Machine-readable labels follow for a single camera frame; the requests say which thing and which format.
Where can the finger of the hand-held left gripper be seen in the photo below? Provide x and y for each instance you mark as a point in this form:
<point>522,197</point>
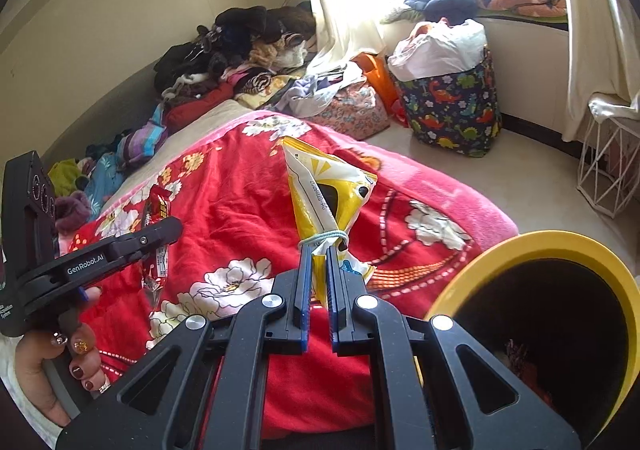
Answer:
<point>120,252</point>

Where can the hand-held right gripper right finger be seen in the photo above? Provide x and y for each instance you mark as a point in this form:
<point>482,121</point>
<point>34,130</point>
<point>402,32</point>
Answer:
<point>335,305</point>

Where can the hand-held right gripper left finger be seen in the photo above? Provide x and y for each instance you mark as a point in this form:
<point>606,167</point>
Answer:
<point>305,300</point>

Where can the red snack wrapper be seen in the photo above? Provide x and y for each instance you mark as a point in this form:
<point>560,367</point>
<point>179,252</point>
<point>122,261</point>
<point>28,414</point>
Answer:
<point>157,202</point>

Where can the yellow snack bag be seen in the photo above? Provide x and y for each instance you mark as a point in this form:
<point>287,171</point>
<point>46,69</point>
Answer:
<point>325,190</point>

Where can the yellow-rimmed trash bin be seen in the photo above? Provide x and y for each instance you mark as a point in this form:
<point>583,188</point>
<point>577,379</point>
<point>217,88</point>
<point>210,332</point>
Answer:
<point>550,240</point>

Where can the person's left hand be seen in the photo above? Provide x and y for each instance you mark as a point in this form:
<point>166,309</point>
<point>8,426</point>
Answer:
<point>30,370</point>

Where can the purple fuzzy cloth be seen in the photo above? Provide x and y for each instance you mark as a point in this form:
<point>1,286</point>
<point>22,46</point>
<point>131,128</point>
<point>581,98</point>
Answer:
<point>75,215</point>

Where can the blue cloth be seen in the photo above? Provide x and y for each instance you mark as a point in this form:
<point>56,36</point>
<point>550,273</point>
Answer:
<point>105,180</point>

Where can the red floral blanket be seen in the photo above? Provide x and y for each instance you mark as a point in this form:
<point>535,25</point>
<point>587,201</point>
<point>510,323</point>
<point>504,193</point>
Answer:
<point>240,210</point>

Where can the purple striped cloth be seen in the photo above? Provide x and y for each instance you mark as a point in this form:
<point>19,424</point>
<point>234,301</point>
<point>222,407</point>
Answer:
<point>142,139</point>

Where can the beige bed sheet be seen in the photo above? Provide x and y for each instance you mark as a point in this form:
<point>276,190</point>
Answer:
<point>200,134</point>

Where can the grey headboard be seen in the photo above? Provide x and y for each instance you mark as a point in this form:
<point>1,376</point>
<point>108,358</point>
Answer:
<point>100,109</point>

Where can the pink floral bag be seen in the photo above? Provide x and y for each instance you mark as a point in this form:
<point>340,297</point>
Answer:
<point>355,112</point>

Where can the lavender white garment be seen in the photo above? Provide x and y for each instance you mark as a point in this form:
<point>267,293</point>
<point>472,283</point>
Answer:
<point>310,89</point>

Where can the dinosaur print storage basket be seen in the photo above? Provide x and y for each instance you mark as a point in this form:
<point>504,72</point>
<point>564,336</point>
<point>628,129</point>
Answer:
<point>450,109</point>

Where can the orange bag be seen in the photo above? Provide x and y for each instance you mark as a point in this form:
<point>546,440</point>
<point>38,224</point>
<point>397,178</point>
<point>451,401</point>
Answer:
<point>375,79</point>

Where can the pile of dark clothes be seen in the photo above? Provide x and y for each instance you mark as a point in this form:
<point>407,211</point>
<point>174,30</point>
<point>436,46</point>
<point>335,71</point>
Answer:
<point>235,44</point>

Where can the white bag of laundry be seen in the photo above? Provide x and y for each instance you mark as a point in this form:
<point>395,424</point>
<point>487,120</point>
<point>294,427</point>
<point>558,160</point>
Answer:
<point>440,52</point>

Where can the green white cloth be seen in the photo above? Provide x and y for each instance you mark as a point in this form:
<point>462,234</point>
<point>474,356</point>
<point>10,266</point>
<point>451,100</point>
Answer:
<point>397,15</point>

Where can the white satin cloth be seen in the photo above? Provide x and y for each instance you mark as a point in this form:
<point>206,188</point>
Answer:
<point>610,108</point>

